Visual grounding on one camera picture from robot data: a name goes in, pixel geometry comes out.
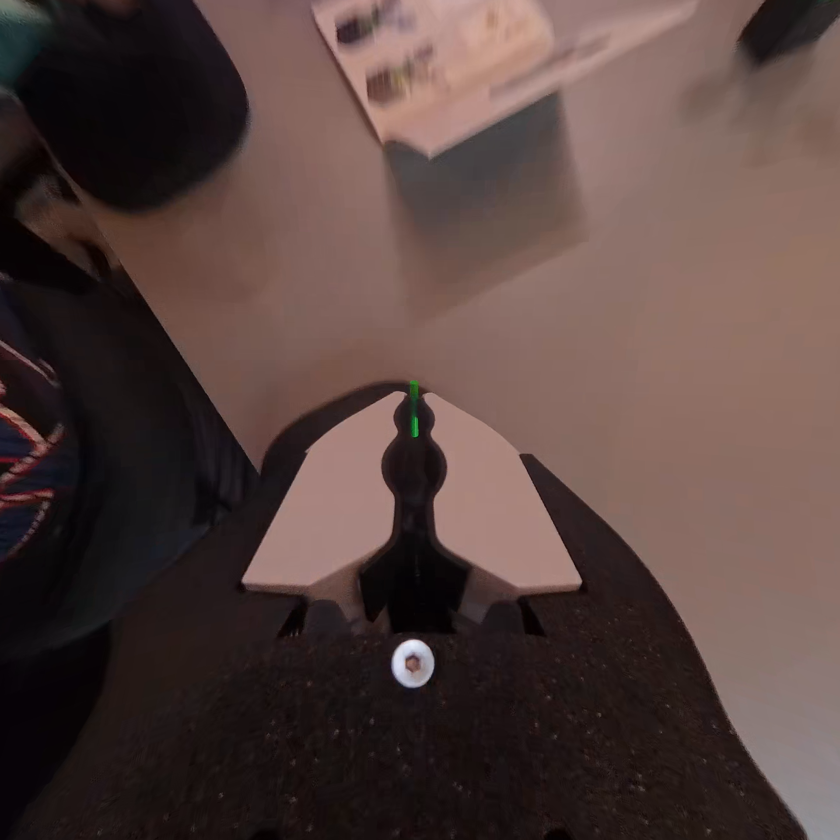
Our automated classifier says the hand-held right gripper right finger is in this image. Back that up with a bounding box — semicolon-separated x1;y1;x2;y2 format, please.
420;392;584;628

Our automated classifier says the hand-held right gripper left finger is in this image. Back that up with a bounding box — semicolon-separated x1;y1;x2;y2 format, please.
243;392;410;628

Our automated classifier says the lego instruction booklet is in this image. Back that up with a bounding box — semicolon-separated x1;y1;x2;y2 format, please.
311;0;699;161

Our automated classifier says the lego flower model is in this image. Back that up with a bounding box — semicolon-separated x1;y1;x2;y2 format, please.
739;0;840;61

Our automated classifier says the person's dark printed sweatshirt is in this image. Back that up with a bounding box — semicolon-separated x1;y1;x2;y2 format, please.
0;237;257;664

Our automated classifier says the black textured pad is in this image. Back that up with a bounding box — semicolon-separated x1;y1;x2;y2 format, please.
16;0;252;214

